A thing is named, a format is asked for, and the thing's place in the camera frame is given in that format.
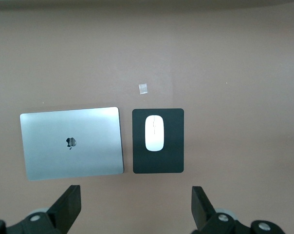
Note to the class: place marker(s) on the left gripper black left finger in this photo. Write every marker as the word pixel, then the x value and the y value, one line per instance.
pixel 69 204

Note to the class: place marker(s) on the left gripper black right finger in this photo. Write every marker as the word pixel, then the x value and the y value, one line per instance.
pixel 199 207

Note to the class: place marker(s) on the white computer mouse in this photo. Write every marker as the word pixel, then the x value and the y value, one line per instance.
pixel 154 139

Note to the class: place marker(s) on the black mouse pad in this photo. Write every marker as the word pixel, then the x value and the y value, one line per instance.
pixel 173 161

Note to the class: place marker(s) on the silver apple laptop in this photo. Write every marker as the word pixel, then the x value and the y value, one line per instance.
pixel 88 158

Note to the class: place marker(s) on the clear tape piece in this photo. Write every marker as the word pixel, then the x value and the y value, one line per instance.
pixel 143 88

